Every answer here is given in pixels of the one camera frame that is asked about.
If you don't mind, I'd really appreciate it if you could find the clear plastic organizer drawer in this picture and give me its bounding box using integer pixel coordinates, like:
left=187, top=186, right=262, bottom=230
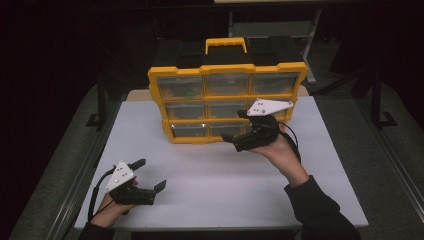
left=155, top=75, right=204, bottom=98

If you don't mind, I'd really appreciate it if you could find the black metal stand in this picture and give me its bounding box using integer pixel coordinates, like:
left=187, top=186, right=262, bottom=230
left=369, top=68, right=398, bottom=129
left=85, top=74, right=109, bottom=129

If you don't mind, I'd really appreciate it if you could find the right hand-held gripper cable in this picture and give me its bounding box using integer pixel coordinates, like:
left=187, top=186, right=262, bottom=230
left=278, top=121, right=302, bottom=164

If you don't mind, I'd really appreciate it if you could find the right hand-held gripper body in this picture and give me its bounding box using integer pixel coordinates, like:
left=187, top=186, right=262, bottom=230
left=233, top=98, right=295, bottom=153

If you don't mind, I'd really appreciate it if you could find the grid of clear drawers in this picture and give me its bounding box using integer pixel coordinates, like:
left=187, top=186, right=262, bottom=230
left=155, top=72, right=299, bottom=138

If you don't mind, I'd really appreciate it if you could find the left hand-held gripper cable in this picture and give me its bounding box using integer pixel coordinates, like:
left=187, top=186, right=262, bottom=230
left=87, top=167, right=117, bottom=223

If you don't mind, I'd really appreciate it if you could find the hand-held gripper cable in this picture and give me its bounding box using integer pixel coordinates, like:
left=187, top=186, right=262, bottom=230
left=278, top=121, right=302, bottom=164
left=87, top=167, right=117, bottom=223

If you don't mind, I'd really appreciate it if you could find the yellow black organizer case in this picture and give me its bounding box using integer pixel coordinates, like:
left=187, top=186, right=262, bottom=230
left=147, top=37, right=308, bottom=145

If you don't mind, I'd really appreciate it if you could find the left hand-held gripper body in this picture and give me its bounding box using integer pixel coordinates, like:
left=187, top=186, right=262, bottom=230
left=105, top=160, right=157, bottom=206

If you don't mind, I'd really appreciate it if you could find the aluminium rail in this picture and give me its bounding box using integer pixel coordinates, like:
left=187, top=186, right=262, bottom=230
left=46, top=99, right=123, bottom=240
left=353, top=96, right=424, bottom=214

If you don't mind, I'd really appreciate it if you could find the person's left hand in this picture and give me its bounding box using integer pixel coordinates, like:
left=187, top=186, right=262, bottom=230
left=90, top=179, right=139, bottom=229

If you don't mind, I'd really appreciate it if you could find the white frame table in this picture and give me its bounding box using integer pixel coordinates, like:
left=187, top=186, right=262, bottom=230
left=228, top=9, right=323, bottom=84

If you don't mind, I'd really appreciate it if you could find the person's right hand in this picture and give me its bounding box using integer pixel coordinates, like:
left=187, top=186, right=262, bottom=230
left=248, top=133, right=301, bottom=173

